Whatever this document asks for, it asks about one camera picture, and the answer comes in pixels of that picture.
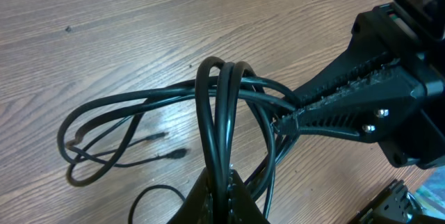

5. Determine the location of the black USB cable silver plug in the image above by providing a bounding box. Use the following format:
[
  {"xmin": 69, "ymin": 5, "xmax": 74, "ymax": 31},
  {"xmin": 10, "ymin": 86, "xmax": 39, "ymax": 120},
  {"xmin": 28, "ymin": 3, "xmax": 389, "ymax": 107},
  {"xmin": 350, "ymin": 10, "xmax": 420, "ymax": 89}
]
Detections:
[{"xmin": 56, "ymin": 56, "xmax": 298, "ymax": 223}]

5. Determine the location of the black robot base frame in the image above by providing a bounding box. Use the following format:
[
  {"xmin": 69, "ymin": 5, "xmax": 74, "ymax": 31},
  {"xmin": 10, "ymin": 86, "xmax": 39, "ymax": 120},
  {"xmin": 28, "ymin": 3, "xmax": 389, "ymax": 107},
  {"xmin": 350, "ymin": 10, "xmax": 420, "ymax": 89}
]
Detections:
[{"xmin": 348, "ymin": 179, "xmax": 444, "ymax": 224}]

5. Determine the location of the thin black cable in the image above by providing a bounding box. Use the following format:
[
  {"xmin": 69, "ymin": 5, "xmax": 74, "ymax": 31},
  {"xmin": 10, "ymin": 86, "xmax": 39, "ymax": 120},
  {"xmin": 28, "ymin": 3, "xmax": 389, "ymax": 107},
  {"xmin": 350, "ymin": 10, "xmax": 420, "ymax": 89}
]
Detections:
[{"xmin": 67, "ymin": 112, "xmax": 188, "ymax": 224}]

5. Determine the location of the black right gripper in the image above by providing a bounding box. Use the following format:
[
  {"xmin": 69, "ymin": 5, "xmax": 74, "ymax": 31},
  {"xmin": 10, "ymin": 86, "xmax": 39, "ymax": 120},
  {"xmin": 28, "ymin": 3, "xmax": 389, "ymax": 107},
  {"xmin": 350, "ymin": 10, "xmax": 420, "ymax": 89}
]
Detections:
[{"xmin": 273, "ymin": 3, "xmax": 444, "ymax": 169}]

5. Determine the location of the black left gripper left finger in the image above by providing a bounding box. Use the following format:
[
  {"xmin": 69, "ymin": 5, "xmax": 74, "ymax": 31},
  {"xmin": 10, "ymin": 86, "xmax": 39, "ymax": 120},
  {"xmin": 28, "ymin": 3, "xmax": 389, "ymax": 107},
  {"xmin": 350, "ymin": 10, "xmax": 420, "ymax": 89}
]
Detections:
[{"xmin": 168, "ymin": 168, "xmax": 213, "ymax": 224}]

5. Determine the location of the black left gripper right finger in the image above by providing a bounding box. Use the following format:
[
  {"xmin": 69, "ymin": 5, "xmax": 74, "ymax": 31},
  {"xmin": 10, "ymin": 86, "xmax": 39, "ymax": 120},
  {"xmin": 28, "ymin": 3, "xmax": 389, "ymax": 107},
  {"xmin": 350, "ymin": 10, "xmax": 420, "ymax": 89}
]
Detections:
[{"xmin": 227, "ymin": 170, "xmax": 269, "ymax": 224}]

